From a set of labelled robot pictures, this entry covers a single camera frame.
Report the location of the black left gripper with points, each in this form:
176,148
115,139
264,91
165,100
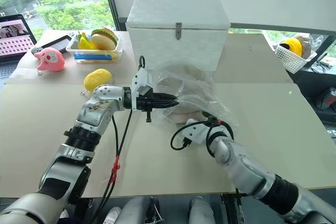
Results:
144,102

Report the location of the clear plastic bag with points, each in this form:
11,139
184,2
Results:
199,90

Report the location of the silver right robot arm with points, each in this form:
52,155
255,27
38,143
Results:
244,163

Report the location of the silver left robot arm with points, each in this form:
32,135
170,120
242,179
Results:
89,115

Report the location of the white lidded storage box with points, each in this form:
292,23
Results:
178,48

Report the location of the grey metal box latch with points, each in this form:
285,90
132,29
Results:
178,31

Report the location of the clear plastic container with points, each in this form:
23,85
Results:
115,49

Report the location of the yellow mango toy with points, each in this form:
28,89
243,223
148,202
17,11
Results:
97,78

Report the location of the blue flat item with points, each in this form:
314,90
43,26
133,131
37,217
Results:
92,56

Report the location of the hamburger toy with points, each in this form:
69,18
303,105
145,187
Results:
105,37

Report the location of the yellow banana toy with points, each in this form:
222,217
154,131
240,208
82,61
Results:
85,41

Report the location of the grey rounded shape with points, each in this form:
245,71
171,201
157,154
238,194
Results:
201,211
136,211

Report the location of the pink plush toy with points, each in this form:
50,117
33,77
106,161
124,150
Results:
51,60

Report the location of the black handheld game console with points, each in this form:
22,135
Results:
56,44

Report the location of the white shoe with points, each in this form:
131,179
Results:
112,215

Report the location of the white perforated plastic basket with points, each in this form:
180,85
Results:
294,60

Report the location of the yellow round toy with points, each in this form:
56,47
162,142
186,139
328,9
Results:
292,45

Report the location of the brown bread in wrapper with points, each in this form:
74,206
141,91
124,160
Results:
307,47

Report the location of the black and orange tool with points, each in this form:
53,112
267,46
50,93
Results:
326,100

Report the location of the black laptop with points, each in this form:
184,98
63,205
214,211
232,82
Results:
13,40

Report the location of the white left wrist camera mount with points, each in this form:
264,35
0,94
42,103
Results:
139,80

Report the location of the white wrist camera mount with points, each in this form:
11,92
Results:
195,130
139,80

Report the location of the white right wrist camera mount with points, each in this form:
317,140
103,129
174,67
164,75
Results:
195,130

